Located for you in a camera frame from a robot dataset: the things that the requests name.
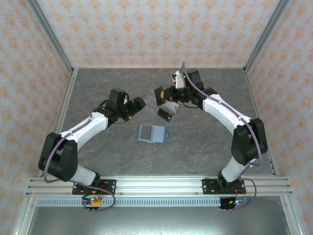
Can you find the black VIP card gold lines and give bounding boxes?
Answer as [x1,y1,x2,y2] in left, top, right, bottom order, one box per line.
[157,108,173,121]

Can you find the right controller board black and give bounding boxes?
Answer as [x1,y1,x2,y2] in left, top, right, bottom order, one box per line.
[219,196,250,210]

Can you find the grey metal sheet panel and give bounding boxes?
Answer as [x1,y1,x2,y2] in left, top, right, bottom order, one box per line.
[26,207,292,235]

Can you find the aluminium side table rail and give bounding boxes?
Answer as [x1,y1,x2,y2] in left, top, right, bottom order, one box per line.
[244,69,280,177]
[38,68,79,177]

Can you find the white VIP card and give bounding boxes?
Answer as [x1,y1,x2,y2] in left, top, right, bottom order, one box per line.
[166,101,179,114]

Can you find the aluminium frame post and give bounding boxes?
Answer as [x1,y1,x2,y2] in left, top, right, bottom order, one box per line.
[244,0,292,72]
[26,0,74,72]

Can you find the reflective silver card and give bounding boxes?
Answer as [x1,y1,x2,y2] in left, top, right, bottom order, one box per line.
[140,125,153,141]

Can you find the grey slotted cable duct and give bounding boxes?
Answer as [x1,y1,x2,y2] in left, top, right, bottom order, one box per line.
[36,197,223,208]

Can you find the left controller board yellow connector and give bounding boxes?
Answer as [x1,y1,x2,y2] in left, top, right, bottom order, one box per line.
[82,196,103,207]

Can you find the light blue card holder wallet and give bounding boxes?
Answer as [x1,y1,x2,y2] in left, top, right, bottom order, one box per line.
[135,123,169,144]

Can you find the aluminium base rail beam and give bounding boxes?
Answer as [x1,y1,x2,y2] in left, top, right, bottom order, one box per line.
[25,175,293,196]

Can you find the clear acrylic tiered card stand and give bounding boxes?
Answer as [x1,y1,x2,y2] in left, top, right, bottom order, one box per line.
[146,85,180,123]

